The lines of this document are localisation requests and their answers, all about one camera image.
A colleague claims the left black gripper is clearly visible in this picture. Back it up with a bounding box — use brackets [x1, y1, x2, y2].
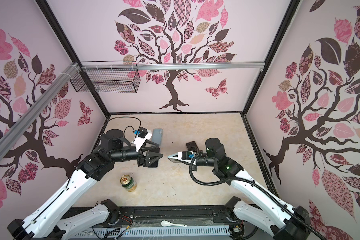
[111, 140, 164, 167]

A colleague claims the black smartphone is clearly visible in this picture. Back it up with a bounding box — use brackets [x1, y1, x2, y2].
[148, 147, 160, 168]

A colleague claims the phone with white case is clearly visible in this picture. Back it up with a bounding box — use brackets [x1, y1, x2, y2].
[168, 152, 186, 163]

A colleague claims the light blue phone case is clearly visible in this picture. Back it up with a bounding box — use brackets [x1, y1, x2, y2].
[152, 129, 163, 146]

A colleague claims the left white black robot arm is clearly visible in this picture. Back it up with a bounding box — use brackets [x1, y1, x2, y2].
[8, 128, 163, 240]

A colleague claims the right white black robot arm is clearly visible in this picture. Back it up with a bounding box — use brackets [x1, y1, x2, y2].
[174, 138, 312, 240]

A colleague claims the phone with pink case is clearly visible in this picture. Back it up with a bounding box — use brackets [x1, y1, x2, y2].
[186, 141, 200, 153]

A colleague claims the green gold drink can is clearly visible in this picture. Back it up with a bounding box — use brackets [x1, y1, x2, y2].
[120, 175, 137, 192]

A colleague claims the white plastic spoon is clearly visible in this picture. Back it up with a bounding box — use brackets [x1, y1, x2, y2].
[161, 220, 187, 228]

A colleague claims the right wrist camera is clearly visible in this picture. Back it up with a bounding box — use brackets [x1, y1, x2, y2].
[181, 151, 197, 160]

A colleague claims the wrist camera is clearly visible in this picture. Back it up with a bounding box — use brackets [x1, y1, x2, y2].
[181, 151, 197, 160]
[133, 127, 153, 152]

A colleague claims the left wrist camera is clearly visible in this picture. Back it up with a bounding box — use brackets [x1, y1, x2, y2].
[133, 127, 153, 152]

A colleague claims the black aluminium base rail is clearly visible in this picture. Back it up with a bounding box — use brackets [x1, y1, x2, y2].
[62, 204, 244, 224]

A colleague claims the white slotted cable duct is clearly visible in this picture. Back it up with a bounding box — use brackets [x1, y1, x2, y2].
[71, 226, 231, 240]

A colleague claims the black wire basket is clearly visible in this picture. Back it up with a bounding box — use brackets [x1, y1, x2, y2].
[70, 60, 141, 94]

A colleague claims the back aluminium wall rail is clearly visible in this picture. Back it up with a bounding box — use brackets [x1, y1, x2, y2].
[81, 62, 265, 71]

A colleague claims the aluminium wall rail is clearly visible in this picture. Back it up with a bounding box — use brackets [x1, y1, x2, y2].
[81, 62, 265, 71]
[0, 63, 80, 161]

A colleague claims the left aluminium wall rail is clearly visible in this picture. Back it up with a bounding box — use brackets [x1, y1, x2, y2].
[0, 63, 80, 161]

